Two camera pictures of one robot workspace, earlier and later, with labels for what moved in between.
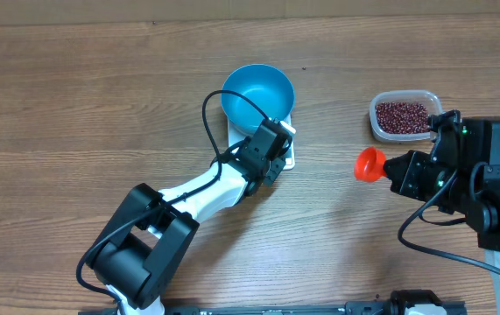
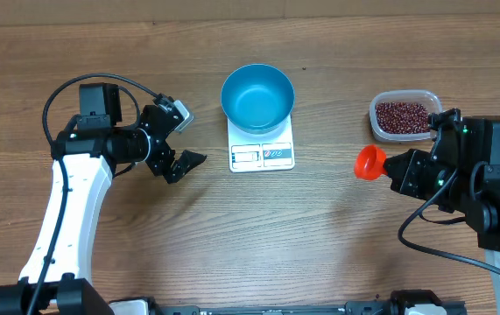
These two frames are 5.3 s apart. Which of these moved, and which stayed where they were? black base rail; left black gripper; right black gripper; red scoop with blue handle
Moved: left black gripper
Stayed: right black gripper; black base rail; red scoop with blue handle
